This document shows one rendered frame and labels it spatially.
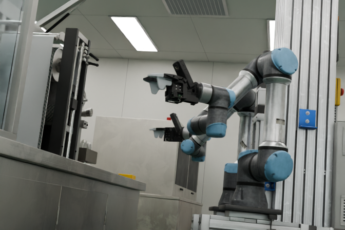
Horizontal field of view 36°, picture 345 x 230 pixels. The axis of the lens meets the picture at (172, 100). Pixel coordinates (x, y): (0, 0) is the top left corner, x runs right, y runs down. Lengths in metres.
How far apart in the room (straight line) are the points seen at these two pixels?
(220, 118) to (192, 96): 0.14
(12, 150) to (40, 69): 0.91
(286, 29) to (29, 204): 1.50
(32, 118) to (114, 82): 5.21
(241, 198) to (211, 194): 4.67
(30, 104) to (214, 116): 0.75
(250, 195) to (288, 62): 0.55
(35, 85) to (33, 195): 0.76
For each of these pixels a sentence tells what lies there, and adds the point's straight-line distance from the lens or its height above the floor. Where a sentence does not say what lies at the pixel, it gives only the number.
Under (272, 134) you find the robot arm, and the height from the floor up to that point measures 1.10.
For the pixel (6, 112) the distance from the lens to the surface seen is 1.51.
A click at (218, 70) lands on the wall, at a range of 7.13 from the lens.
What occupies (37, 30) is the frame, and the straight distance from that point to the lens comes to 2.90.
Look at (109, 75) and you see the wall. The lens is 7.43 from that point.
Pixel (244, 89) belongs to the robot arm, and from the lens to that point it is 2.23.
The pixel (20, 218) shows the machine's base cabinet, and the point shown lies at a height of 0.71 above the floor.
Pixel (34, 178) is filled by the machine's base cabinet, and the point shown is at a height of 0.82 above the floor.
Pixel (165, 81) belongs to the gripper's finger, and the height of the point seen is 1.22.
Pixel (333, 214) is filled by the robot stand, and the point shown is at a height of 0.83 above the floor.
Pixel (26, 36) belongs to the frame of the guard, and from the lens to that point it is 1.57.
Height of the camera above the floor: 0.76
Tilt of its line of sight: 12 degrees up
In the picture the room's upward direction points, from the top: 6 degrees clockwise
